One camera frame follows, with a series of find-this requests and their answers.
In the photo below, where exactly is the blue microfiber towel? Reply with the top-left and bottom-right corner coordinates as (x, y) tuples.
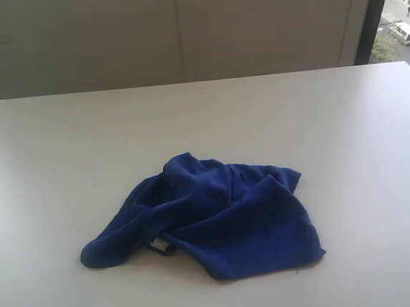
(80, 153), (325, 281)

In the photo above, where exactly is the white label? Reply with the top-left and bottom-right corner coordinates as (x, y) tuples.
(150, 238), (169, 252)

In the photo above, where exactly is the white partition panel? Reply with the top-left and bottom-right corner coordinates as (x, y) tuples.
(0, 0), (369, 99)

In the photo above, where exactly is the white vehicle outside window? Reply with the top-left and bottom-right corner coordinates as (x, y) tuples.
(391, 21), (410, 45)

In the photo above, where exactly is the dark window frame post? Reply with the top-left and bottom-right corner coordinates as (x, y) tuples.
(353, 0), (385, 66)

